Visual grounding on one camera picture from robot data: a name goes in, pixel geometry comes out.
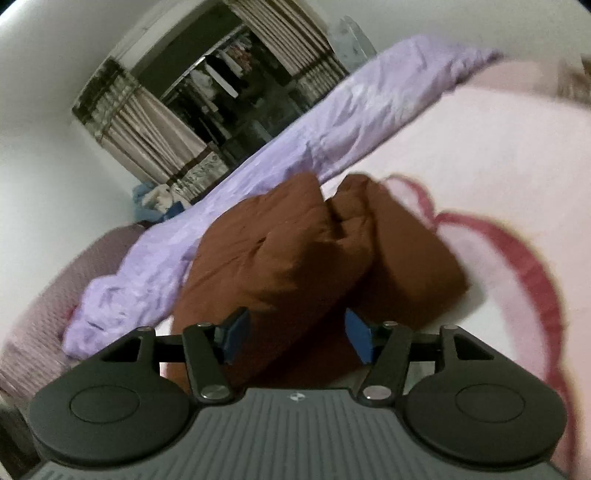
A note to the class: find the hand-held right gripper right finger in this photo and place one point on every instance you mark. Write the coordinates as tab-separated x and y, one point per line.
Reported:
360	337

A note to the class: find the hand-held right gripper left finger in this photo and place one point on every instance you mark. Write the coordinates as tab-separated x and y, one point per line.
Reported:
235	337

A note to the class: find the brown padded jacket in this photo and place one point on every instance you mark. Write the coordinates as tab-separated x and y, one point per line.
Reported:
286	258

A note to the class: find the pile of clothes blue white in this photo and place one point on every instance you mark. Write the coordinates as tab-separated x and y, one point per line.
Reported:
154	201

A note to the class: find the row of hanging clothes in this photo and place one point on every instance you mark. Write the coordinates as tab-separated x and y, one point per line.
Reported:
217	78

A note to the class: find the purple duvet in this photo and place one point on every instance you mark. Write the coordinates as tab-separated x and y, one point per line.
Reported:
277	152

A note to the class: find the mauve quilted pillow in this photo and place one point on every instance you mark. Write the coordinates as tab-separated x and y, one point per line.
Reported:
41	314

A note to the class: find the pink printed bed sheet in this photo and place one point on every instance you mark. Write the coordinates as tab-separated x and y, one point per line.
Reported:
498	161

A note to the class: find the beige patterned curtain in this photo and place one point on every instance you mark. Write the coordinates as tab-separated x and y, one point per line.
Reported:
291	41
138	134

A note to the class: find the fan in plastic cover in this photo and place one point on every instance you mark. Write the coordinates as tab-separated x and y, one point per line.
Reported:
353	37

